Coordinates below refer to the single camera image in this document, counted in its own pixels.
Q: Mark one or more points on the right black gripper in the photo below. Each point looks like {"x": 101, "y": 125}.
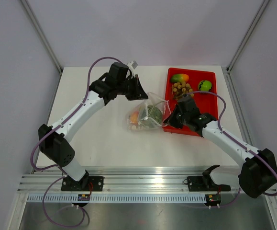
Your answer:
{"x": 171, "y": 120}

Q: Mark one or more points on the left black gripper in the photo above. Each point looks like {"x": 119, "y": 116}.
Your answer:
{"x": 138, "y": 93}

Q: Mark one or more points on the green netted melon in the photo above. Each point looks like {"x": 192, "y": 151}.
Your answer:
{"x": 152, "y": 117}

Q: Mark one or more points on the clear zip top bag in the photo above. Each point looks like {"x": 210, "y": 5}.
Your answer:
{"x": 153, "y": 99}

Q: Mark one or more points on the orange peach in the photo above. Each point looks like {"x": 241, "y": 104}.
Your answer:
{"x": 133, "y": 118}

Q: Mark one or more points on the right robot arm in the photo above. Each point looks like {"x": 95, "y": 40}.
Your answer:
{"x": 257, "y": 170}

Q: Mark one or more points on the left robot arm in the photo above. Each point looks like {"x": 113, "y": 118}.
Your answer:
{"x": 54, "y": 140}

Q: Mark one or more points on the brown longan bunch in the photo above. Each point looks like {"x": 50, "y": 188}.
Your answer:
{"x": 181, "y": 89}

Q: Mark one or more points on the green round fruit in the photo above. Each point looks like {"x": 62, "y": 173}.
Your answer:
{"x": 205, "y": 86}

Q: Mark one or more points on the red plastic tray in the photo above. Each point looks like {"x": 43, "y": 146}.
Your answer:
{"x": 205, "y": 101}

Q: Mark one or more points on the green orange mango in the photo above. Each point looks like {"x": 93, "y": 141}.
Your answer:
{"x": 175, "y": 78}

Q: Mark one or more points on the right controller board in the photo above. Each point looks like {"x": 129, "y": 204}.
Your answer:
{"x": 213, "y": 200}

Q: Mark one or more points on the controller board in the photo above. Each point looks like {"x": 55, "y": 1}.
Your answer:
{"x": 83, "y": 197}
{"x": 213, "y": 200}

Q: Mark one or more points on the left controller board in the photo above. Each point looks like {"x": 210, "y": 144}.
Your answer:
{"x": 83, "y": 197}

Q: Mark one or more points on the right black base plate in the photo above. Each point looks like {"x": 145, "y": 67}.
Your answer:
{"x": 204, "y": 184}

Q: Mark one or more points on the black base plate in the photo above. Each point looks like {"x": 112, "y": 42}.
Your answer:
{"x": 91, "y": 183}
{"x": 204, "y": 184}

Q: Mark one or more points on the white slotted cable duct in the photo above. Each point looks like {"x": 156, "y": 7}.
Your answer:
{"x": 120, "y": 198}

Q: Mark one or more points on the left frame post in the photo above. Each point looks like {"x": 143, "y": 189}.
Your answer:
{"x": 41, "y": 35}

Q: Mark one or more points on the frame post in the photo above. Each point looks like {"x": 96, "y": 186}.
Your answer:
{"x": 254, "y": 23}
{"x": 41, "y": 35}

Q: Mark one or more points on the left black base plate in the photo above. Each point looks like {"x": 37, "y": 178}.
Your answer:
{"x": 91, "y": 183}

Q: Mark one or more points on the aluminium rail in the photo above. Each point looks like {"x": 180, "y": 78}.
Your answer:
{"x": 120, "y": 180}

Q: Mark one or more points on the right frame post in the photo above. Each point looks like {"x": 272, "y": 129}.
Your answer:
{"x": 254, "y": 23}

